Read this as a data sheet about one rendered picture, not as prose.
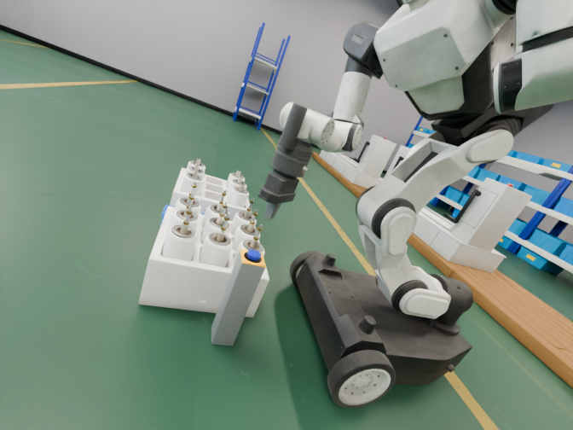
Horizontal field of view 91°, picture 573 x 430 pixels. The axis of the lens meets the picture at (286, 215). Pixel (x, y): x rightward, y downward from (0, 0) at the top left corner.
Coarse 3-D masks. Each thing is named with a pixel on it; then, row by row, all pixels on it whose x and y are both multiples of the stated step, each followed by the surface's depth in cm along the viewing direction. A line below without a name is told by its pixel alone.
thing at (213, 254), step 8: (208, 240) 92; (208, 248) 91; (216, 248) 90; (224, 248) 92; (200, 256) 94; (208, 256) 92; (216, 256) 92; (224, 256) 93; (216, 264) 93; (224, 264) 96
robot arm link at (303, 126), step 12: (300, 108) 60; (288, 120) 61; (300, 120) 61; (312, 120) 62; (324, 120) 62; (288, 132) 61; (300, 132) 64; (312, 132) 63; (324, 132) 63; (288, 144) 62; (300, 144) 65; (324, 144) 66; (300, 156) 65
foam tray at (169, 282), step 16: (160, 240) 94; (160, 256) 86; (160, 272) 86; (176, 272) 88; (192, 272) 89; (208, 272) 90; (224, 272) 92; (144, 288) 88; (160, 288) 89; (176, 288) 90; (192, 288) 92; (208, 288) 93; (224, 288) 94; (144, 304) 90; (160, 304) 91; (176, 304) 93; (192, 304) 94; (208, 304) 96; (256, 304) 101
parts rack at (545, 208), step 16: (416, 128) 701; (512, 160) 462; (544, 176) 466; (560, 176) 397; (464, 192) 593; (560, 192) 392; (544, 208) 405; (528, 224) 419; (560, 224) 428; (528, 240) 434; (544, 256) 390
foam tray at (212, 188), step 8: (208, 176) 169; (176, 184) 140; (208, 184) 159; (216, 184) 161; (224, 184) 166; (176, 192) 132; (208, 192) 148; (216, 192) 151; (176, 200) 134; (200, 200) 136; (208, 200) 137; (216, 200) 140; (224, 200) 144; (248, 200) 157; (232, 208) 142; (240, 208) 143; (232, 216) 144
